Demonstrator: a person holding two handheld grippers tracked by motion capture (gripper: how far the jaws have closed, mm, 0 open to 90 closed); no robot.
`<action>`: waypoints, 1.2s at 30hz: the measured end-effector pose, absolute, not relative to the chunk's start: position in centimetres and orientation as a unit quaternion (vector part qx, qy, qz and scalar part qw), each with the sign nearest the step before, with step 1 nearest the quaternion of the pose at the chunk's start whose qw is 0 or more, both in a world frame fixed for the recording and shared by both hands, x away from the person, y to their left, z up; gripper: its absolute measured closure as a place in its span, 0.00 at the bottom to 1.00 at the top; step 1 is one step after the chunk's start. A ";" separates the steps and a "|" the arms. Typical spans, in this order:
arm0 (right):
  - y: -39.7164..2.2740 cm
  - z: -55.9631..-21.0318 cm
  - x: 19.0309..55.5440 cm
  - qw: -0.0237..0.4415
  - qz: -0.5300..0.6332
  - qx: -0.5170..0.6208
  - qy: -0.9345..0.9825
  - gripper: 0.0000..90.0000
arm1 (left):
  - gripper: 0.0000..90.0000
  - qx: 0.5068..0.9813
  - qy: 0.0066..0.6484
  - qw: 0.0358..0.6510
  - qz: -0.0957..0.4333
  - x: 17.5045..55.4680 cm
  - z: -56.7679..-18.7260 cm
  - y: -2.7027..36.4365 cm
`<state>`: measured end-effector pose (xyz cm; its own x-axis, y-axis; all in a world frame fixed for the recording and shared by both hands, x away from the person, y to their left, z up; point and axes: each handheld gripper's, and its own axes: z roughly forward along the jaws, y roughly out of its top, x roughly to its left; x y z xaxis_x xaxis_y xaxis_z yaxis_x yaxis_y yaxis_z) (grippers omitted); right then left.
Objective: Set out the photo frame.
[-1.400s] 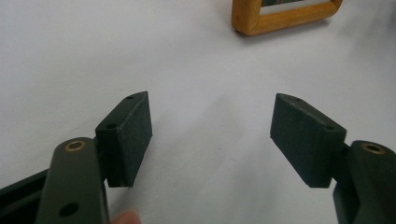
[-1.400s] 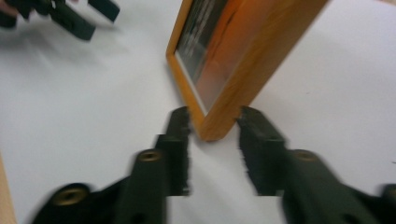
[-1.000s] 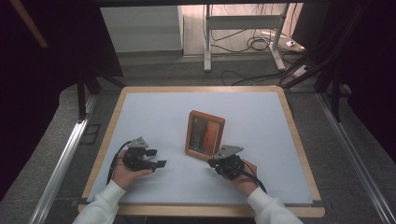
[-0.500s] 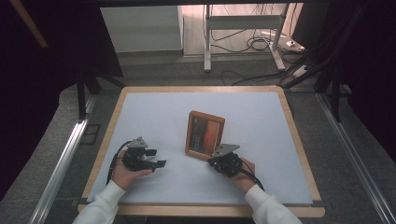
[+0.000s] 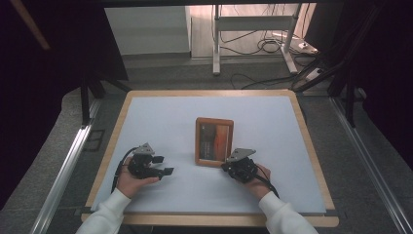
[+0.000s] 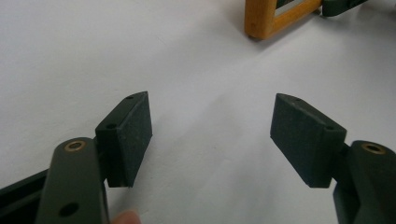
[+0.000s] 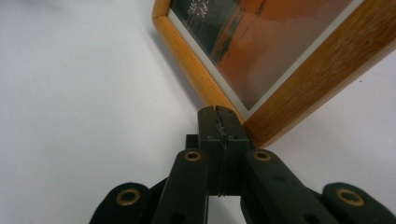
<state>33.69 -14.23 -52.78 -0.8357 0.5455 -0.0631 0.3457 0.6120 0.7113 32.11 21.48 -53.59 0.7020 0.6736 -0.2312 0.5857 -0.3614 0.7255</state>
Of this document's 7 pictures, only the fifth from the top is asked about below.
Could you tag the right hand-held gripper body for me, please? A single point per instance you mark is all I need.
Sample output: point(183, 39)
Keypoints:
point(242, 167)

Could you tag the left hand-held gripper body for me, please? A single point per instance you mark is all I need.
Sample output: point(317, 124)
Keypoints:
point(140, 164)

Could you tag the wooden picture frame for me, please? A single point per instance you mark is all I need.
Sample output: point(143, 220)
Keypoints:
point(214, 143)

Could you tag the person's left hand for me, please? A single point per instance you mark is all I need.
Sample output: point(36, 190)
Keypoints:
point(130, 183)

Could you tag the person's right hand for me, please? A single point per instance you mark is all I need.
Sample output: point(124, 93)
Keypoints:
point(259, 188)

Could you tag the white table mat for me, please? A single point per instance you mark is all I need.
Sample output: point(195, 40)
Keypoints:
point(162, 120)

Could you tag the wooden table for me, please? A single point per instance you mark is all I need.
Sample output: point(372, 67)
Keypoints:
point(207, 93)

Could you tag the black metal stand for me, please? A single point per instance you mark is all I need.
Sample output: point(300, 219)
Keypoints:
point(349, 97)
point(86, 97)

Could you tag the white power strip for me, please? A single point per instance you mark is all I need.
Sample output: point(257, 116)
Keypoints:
point(308, 47)
point(313, 74)

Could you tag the white cabinet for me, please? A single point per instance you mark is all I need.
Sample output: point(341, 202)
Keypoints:
point(146, 29)

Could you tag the dark curtain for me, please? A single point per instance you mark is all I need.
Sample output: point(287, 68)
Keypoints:
point(389, 81)
point(39, 81)

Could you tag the wooden bar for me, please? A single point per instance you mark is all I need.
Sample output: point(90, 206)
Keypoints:
point(30, 24)

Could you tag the aluminium floor rail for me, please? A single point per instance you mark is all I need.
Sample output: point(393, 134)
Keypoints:
point(61, 175)
point(373, 172)

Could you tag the white metal desk frame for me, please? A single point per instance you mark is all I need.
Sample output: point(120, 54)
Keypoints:
point(253, 22)

